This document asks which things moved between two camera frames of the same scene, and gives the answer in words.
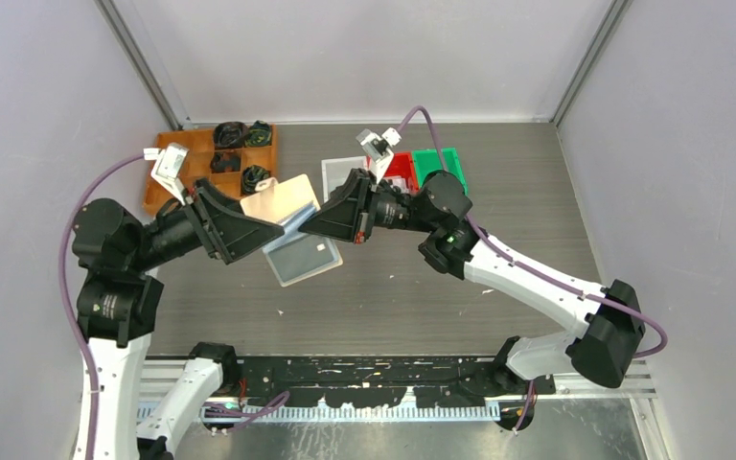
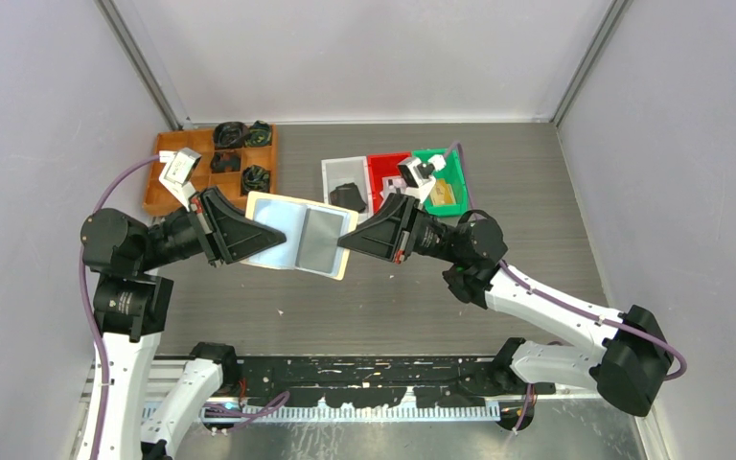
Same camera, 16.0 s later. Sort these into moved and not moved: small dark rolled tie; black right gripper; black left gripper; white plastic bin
Moved: black right gripper
Not moved: black left gripper; small dark rolled tie; white plastic bin
